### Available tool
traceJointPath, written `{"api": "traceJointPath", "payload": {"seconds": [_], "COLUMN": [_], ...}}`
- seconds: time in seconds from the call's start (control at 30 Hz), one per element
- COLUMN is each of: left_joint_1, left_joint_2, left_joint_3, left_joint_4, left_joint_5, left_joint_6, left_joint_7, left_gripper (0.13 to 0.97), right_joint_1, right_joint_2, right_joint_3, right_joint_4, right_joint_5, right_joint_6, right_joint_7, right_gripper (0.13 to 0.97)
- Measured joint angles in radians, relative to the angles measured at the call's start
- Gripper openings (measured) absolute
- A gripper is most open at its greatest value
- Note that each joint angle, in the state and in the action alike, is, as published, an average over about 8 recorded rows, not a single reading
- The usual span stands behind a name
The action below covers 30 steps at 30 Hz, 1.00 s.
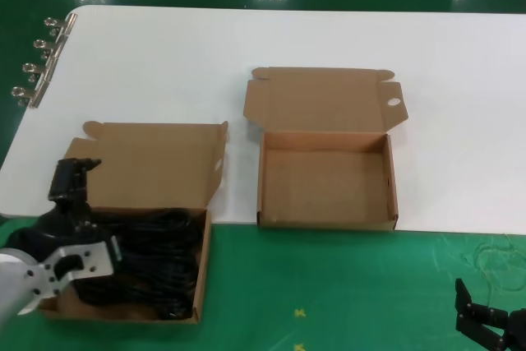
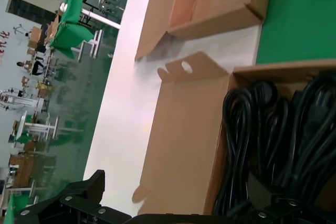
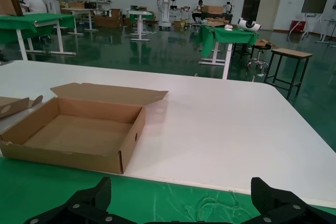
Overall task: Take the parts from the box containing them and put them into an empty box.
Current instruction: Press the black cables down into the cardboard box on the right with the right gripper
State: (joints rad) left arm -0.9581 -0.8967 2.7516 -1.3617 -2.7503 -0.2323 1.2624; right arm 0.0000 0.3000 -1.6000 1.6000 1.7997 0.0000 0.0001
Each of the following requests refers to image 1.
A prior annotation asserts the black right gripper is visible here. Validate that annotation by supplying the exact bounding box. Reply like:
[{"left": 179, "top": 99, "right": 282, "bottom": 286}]
[{"left": 454, "top": 278, "right": 526, "bottom": 351}]

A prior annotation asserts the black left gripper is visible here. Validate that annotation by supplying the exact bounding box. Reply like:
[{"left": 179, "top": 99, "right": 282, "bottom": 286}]
[{"left": 7, "top": 157, "right": 120, "bottom": 265}]

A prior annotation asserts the open brown cardboard box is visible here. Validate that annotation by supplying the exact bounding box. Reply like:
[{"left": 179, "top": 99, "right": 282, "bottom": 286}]
[{"left": 241, "top": 66, "right": 408, "bottom": 232}]

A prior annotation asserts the flat cardboard piece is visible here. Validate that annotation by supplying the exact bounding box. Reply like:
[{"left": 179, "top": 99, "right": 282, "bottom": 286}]
[{"left": 39, "top": 120, "right": 229, "bottom": 323}]

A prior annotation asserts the metal binder clip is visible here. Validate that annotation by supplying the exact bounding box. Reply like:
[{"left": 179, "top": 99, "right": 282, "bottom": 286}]
[
  {"left": 32, "top": 37, "right": 67, "bottom": 60},
  {"left": 21, "top": 61, "right": 57, "bottom": 83},
  {"left": 44, "top": 15, "right": 79, "bottom": 38},
  {"left": 11, "top": 79, "right": 50, "bottom": 109}
]

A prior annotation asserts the green table cloth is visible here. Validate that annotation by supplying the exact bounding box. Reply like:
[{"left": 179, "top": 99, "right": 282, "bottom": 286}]
[{"left": 0, "top": 217, "right": 526, "bottom": 351}]

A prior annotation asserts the silver wrist mounting bracket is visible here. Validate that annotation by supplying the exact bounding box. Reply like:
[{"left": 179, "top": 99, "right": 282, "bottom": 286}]
[{"left": 18, "top": 239, "right": 122, "bottom": 315}]

